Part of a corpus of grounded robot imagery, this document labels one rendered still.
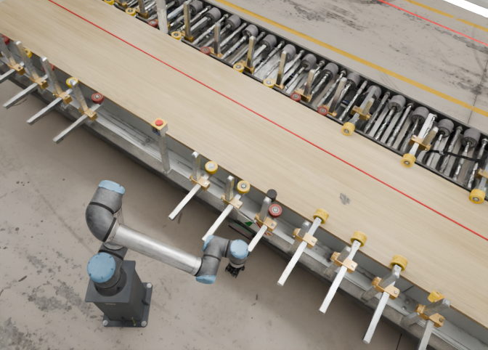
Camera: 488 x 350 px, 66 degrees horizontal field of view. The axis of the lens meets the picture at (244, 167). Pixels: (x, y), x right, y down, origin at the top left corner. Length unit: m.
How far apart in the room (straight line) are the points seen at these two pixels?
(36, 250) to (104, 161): 0.92
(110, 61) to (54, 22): 0.67
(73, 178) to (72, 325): 1.25
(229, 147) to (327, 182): 0.68
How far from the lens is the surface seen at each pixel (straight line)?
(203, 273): 1.84
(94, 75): 3.08
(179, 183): 2.61
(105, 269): 2.26
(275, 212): 2.30
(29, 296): 3.32
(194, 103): 2.78
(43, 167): 3.81
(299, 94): 2.98
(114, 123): 3.10
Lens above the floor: 2.94
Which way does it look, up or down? 56 degrees down
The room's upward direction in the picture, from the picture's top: 8 degrees clockwise
